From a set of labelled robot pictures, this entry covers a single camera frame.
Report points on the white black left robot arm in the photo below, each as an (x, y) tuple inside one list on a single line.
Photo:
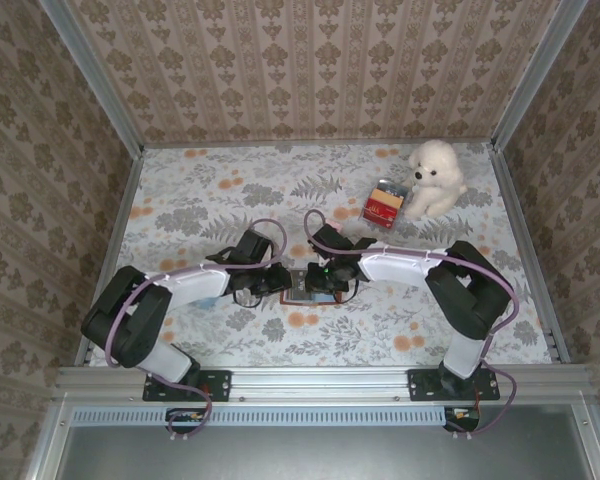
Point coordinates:
[(195, 285)]

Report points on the pink small box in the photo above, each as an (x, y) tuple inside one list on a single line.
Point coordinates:
[(335, 226)]

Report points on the clear plastic card box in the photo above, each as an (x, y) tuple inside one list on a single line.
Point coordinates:
[(385, 210)]

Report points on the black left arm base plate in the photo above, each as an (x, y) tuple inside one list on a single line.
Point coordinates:
[(220, 385)]

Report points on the brown leather card holder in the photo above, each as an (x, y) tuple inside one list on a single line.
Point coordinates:
[(325, 299)]

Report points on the yellow credit card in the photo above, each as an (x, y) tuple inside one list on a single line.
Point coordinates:
[(390, 198)]

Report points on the red credit card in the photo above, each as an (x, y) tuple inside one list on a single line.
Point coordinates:
[(380, 212)]

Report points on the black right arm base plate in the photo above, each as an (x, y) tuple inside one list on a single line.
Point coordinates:
[(420, 385)]

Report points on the aluminium front beam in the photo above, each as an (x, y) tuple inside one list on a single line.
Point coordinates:
[(320, 382)]

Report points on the aluminium table back rail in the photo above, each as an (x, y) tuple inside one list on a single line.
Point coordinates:
[(280, 144)]

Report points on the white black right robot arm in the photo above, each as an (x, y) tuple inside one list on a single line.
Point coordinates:
[(395, 267)]

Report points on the floral table cover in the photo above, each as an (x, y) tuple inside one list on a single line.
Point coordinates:
[(330, 340)]

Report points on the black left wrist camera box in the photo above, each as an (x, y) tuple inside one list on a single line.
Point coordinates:
[(255, 245)]

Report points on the black controller board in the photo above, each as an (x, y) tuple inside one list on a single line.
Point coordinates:
[(185, 416), (462, 416)]

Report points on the aluminium frame post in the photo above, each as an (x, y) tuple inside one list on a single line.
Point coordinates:
[(95, 80), (540, 75)]

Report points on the grey metal panel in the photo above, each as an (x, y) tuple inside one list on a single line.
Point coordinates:
[(305, 455)]

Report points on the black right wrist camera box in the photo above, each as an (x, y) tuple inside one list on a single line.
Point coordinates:
[(330, 240)]

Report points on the white plush dog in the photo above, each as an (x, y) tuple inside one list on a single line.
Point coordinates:
[(437, 165)]

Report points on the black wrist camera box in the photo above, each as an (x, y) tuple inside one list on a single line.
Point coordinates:
[(255, 245), (330, 240)]

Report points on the aluminium table side rail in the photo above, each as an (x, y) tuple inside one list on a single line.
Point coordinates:
[(122, 215), (527, 250)]

